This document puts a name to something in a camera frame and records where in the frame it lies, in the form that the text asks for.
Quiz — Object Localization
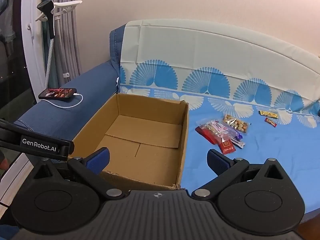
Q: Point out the silver stick packet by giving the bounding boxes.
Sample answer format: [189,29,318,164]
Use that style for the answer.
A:
[229,136,246,149]

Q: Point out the clear bag of mixed nuts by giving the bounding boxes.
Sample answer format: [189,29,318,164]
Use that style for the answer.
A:
[222,114,251,133]

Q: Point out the black garment steamer head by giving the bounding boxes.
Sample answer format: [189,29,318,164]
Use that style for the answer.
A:
[37,1,56,38]

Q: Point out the red snack packet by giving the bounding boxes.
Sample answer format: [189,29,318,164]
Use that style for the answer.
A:
[195,126,218,145]

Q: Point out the white plastic hanger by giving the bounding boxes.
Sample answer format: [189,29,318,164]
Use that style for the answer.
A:
[35,0,83,22]

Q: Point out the brown cardboard box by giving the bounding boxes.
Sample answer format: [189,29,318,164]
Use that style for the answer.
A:
[68,93,189,191]

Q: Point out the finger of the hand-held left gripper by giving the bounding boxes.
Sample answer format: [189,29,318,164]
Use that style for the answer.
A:
[58,140,75,162]

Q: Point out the blue sofa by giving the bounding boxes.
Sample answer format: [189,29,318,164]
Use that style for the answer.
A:
[14,24,128,143]

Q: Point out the blue fan-print sheet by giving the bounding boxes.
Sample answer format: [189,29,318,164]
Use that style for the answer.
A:
[117,19,320,224]

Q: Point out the grey curtain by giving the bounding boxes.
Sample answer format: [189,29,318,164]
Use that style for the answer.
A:
[41,0,83,85]

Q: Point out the white charging cable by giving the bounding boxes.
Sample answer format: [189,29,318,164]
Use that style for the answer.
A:
[41,93,83,109]

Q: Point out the clear pink-label snack bag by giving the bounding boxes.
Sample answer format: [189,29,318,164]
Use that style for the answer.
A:
[204,120,232,140]

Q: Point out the black smartphone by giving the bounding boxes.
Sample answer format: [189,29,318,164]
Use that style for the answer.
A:
[38,88,77,101]

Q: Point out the braided steamer hose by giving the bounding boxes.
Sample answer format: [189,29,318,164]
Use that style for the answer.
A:
[44,37,54,90]

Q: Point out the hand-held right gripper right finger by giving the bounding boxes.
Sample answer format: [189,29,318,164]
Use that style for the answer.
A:
[191,149,288,200]

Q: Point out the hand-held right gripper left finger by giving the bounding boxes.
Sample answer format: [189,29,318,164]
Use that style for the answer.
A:
[30,147,125,200]

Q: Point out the yellow snack packet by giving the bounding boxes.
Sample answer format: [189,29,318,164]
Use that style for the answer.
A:
[259,110,279,119]

